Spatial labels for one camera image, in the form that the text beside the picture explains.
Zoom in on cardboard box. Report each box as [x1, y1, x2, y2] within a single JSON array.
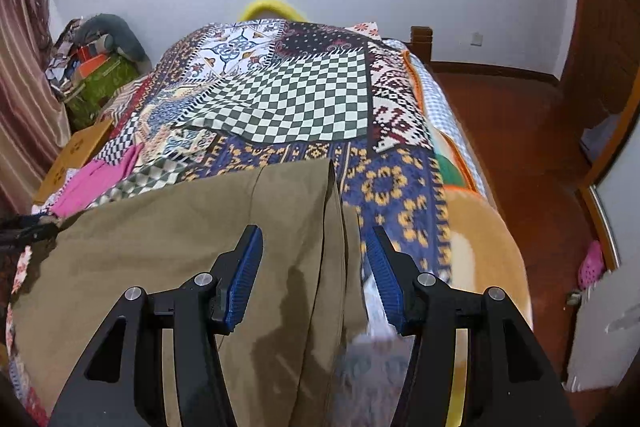
[[33, 119, 115, 206]]

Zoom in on green bag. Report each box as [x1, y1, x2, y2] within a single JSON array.
[[65, 53, 140, 131]]

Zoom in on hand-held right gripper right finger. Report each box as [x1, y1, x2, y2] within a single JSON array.
[[367, 225, 575, 427]]

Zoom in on pink cloth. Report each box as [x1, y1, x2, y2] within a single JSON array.
[[52, 144, 145, 218]]

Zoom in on wooden bed post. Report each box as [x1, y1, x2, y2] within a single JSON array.
[[410, 26, 432, 62]]

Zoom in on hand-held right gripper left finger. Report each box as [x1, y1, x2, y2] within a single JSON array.
[[48, 224, 264, 427]]

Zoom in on grey pillow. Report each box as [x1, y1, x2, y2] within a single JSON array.
[[75, 13, 148, 62]]

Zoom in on orange fleece blanket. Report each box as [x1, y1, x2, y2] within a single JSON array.
[[432, 127, 534, 427]]

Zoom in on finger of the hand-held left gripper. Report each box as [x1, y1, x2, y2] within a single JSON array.
[[0, 214, 60, 253]]

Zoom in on white board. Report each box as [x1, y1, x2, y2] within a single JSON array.
[[564, 268, 640, 392]]

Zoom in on patchwork printed blanket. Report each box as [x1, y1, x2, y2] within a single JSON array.
[[5, 20, 453, 427]]

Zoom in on striped pink curtain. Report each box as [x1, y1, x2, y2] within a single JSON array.
[[0, 0, 71, 215]]

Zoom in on khaki pants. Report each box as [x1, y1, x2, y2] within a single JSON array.
[[8, 158, 368, 427]]

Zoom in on grey furry cloth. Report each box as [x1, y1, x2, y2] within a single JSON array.
[[334, 332, 417, 427]]

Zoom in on pink slipper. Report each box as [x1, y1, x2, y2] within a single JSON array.
[[578, 240, 605, 290]]

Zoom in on yellow curved pillow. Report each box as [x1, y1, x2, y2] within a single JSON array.
[[238, 0, 307, 22]]

